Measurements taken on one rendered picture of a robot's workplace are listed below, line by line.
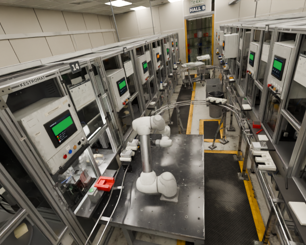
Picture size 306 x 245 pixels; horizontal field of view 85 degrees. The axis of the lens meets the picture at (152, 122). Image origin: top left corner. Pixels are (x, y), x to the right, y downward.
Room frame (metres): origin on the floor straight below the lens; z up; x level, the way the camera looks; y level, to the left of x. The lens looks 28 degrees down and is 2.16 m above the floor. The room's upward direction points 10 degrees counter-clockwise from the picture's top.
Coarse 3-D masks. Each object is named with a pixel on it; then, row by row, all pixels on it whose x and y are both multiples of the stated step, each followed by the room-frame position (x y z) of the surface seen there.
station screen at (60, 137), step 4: (64, 116) 1.20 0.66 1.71; (68, 116) 1.23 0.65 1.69; (60, 120) 1.16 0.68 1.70; (72, 120) 1.26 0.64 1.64; (52, 124) 1.08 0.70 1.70; (56, 124) 1.11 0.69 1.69; (72, 124) 1.24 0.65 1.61; (68, 128) 1.19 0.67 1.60; (72, 128) 1.23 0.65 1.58; (60, 132) 1.12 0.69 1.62; (64, 132) 1.14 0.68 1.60; (68, 132) 1.17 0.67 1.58; (72, 132) 1.21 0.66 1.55; (56, 136) 1.07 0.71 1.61; (60, 136) 1.10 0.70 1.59; (64, 136) 1.13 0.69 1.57; (68, 136) 1.16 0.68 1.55; (60, 140) 1.09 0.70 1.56
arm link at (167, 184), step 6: (162, 174) 1.18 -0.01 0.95; (168, 174) 1.17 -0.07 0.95; (162, 180) 1.12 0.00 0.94; (168, 180) 1.10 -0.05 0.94; (174, 180) 1.12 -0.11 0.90; (162, 186) 1.10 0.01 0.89; (168, 186) 1.08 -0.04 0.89; (174, 186) 1.10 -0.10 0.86; (162, 192) 1.09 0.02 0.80; (168, 192) 1.08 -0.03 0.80; (174, 192) 1.09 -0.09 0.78
